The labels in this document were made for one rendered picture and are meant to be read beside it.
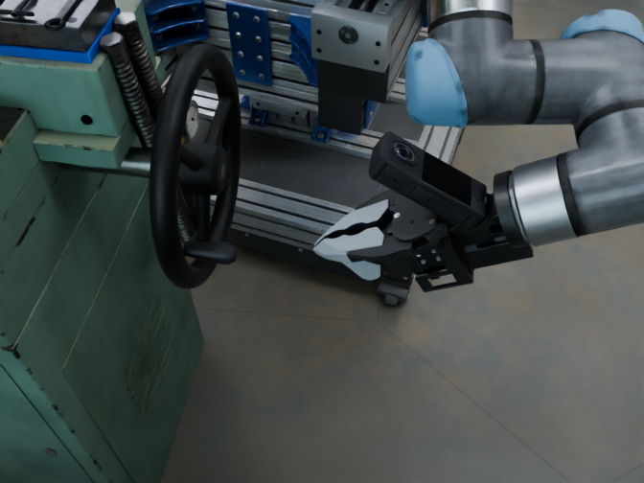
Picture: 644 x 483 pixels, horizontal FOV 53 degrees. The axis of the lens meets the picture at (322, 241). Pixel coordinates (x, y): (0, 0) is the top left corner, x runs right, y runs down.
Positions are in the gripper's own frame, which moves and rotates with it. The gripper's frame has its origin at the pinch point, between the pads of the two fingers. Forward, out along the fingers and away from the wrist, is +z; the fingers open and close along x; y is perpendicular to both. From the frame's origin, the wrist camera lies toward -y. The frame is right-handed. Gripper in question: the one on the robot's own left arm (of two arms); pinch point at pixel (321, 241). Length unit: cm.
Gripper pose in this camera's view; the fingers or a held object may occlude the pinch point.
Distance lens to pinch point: 66.9
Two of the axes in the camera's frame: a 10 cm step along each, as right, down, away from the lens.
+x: 1.6, -7.5, 6.4
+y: 5.0, 6.2, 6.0
